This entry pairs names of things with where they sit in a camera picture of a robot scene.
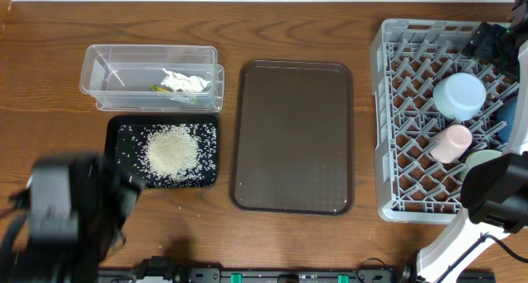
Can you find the dark blue plate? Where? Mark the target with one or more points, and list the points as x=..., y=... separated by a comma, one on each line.
x=506, y=113

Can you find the clear plastic bin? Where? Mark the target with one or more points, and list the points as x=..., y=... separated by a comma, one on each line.
x=119, y=77

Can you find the yellow snack wrapper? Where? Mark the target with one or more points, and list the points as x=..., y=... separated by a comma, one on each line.
x=182, y=98

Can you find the black tray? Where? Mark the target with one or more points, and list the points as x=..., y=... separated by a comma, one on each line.
x=206, y=180

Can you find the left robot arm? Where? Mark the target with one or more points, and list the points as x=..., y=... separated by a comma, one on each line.
x=38, y=263

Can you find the grey dishwasher rack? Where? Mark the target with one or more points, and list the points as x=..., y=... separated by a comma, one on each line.
x=407, y=59

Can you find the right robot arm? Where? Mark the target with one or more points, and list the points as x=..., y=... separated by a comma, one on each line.
x=494, y=193

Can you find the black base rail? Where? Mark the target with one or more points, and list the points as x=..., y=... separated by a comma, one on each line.
x=164, y=269

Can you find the white tissue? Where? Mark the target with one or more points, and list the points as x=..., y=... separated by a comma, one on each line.
x=178, y=82

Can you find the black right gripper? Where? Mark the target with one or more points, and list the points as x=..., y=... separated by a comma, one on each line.
x=483, y=44

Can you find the pink cup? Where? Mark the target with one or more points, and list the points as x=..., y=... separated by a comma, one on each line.
x=451, y=143

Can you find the mint green bowl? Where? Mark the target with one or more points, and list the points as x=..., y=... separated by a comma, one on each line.
x=477, y=158

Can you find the brown serving tray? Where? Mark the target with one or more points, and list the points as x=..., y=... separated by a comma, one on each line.
x=293, y=142

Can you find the pile of rice grains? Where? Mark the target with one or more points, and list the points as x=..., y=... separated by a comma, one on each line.
x=171, y=153

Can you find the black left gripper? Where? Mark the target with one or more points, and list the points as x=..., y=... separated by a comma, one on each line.
x=121, y=186

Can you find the light blue bowl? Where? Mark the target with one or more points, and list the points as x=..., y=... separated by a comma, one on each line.
x=459, y=97

